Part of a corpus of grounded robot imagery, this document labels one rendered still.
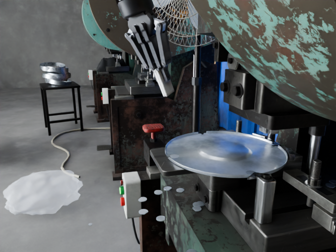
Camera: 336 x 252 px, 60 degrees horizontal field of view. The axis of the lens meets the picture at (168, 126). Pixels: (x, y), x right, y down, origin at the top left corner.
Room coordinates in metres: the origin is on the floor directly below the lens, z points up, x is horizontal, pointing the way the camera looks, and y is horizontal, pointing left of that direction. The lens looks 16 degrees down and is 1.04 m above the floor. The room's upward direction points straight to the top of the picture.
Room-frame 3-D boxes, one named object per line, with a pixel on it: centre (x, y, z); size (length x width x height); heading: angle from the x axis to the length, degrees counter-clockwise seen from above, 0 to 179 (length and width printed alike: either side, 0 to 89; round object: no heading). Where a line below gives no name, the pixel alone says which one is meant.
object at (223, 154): (0.67, -0.14, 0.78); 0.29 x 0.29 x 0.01
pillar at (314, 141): (0.64, -0.34, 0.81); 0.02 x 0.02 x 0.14
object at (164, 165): (0.65, -0.09, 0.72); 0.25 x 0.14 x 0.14; 106
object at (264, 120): (0.70, -0.26, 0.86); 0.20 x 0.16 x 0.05; 16
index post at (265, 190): (0.50, -0.18, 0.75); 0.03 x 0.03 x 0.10; 16
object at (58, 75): (3.41, 1.28, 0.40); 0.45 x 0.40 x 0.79; 28
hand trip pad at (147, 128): (0.96, 0.05, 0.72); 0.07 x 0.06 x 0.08; 106
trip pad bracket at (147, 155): (0.94, 0.05, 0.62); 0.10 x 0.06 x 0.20; 16
